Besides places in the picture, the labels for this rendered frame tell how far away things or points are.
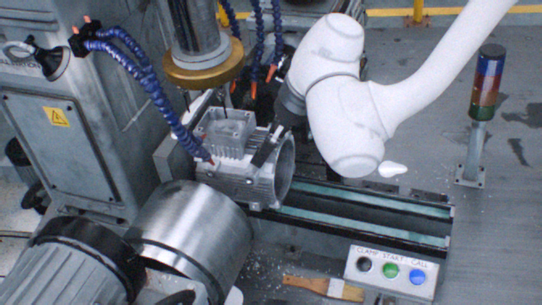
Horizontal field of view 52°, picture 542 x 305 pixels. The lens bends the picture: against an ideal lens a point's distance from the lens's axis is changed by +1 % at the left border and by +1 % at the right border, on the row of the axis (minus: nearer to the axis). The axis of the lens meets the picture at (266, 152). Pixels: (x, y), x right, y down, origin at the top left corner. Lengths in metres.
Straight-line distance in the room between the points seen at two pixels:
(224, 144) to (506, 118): 0.94
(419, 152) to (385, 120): 0.82
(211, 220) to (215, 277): 0.11
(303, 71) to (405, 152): 0.78
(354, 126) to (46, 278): 0.51
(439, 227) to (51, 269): 0.91
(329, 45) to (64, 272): 0.55
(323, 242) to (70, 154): 0.65
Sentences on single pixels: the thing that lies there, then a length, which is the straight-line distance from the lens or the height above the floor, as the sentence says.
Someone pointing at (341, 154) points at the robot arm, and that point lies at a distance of 0.89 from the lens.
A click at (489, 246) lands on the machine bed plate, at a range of 1.52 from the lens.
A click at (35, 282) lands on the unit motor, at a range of 0.86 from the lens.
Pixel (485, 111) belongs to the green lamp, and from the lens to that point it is 1.48.
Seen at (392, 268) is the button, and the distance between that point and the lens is 1.11.
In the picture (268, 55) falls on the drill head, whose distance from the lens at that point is 1.50.
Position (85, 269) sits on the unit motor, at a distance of 0.87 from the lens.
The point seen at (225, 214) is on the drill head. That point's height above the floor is 1.13.
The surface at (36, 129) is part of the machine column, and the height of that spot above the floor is 1.20.
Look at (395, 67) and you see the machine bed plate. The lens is 2.07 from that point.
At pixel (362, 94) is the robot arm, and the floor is 1.42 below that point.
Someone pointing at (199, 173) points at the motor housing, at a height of 1.04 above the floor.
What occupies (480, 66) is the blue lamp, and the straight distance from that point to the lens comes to 1.41.
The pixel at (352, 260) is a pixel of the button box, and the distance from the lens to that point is 1.12.
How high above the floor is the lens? 1.98
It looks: 42 degrees down
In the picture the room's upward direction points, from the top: 9 degrees counter-clockwise
